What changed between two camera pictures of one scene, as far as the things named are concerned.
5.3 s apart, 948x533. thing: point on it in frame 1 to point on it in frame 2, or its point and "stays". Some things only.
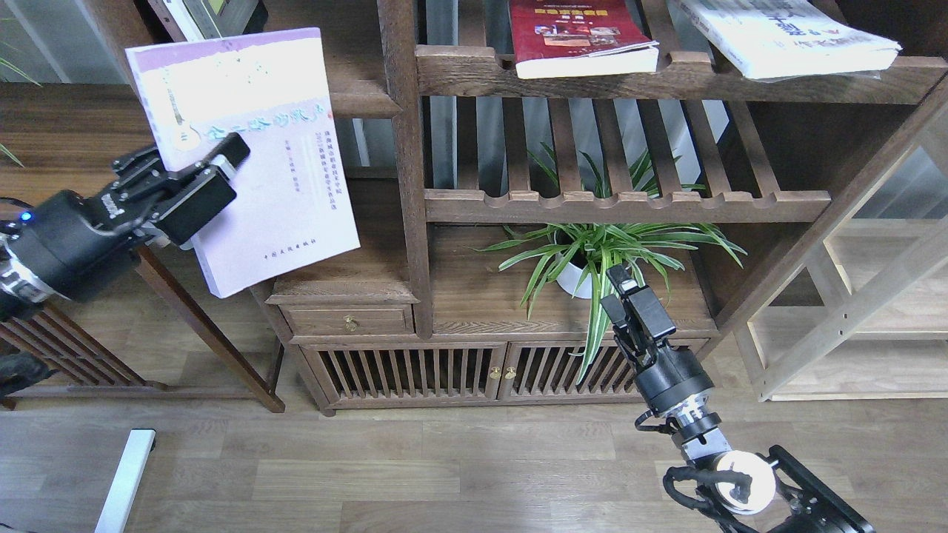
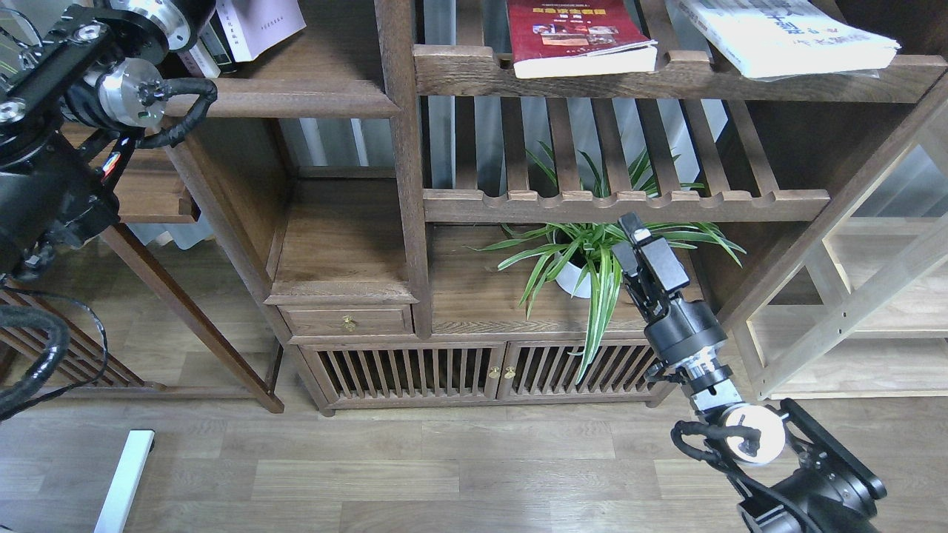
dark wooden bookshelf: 548,192 stays
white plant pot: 568,277 stays
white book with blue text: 790,40 stays
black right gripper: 664,374 to 681,330
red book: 555,38 stays
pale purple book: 292,209 to 252,27
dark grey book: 220,18 to 213,38
